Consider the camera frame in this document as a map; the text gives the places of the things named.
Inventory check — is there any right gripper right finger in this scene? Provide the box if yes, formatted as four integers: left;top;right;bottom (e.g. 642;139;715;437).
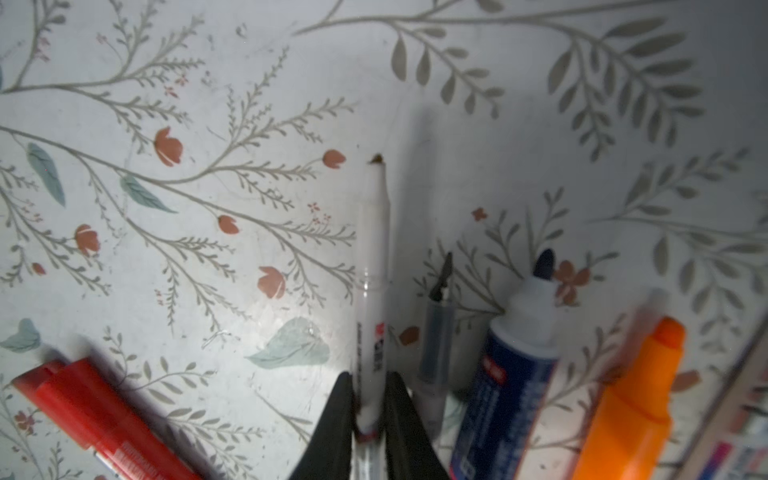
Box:
384;372;449;480

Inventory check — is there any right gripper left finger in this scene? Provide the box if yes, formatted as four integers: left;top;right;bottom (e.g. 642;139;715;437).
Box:
289;372;354;480

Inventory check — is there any pink highlighter pen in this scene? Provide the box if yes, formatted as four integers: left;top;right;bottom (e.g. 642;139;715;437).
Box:
412;252;456;443

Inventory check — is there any blue capped marker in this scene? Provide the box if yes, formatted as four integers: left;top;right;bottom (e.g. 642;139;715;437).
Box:
449;249;560;479

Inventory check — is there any yellow capped marker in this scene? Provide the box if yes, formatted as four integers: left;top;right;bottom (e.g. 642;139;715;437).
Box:
352;154;390;479

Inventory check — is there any red capped marker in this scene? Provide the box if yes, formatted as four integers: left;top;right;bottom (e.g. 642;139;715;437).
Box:
12;358;199;479

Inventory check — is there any orange highlighter pen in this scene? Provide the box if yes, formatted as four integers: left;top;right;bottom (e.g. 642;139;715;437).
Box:
572;317;686;479

